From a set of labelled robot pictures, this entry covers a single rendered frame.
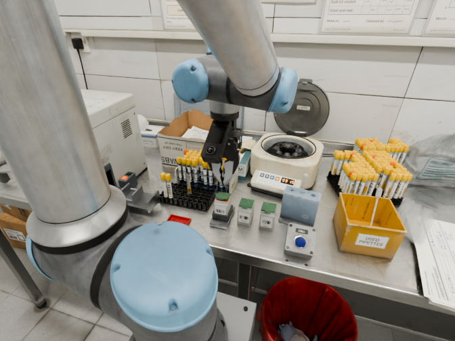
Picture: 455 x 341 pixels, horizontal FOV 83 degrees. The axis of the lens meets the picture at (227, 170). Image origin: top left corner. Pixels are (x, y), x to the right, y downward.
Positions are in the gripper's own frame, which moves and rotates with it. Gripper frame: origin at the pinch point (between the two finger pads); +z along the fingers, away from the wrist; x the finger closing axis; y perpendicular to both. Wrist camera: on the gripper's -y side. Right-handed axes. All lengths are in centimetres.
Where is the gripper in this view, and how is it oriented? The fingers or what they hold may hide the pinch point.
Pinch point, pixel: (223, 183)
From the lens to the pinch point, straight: 71.9
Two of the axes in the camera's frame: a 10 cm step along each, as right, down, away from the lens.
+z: 0.0, 8.5, 5.3
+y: 2.8, -5.1, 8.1
